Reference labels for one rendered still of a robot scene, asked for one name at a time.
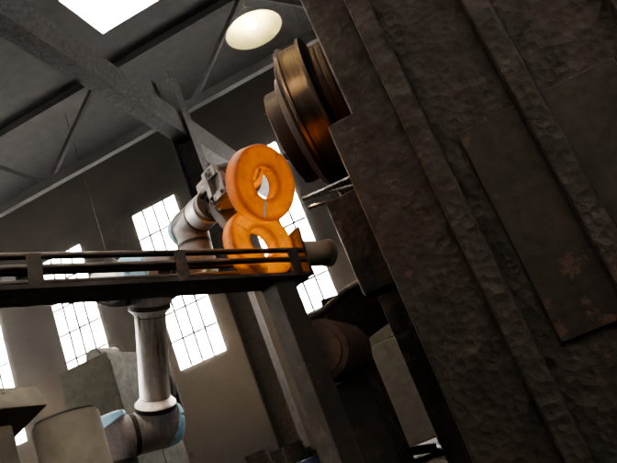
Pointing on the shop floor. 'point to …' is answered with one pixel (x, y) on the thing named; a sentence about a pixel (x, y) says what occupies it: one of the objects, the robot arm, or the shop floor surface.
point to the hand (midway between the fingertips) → (257, 175)
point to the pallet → (283, 454)
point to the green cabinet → (113, 394)
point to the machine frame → (493, 204)
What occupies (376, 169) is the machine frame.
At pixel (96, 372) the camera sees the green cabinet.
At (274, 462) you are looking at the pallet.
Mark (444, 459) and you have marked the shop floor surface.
